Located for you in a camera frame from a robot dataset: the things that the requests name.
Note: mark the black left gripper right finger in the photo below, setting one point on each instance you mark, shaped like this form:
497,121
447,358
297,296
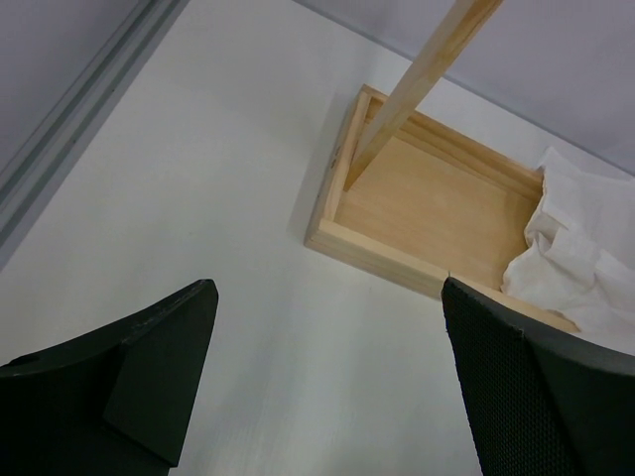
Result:
539,401

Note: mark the aluminium frame post left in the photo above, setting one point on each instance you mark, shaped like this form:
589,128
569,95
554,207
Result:
64,66

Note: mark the white shirt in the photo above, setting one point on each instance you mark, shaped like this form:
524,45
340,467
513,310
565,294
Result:
580,256

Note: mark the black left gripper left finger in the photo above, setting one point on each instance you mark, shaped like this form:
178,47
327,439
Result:
114,401

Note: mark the wooden clothes rack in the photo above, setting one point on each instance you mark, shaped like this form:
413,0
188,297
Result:
410,200

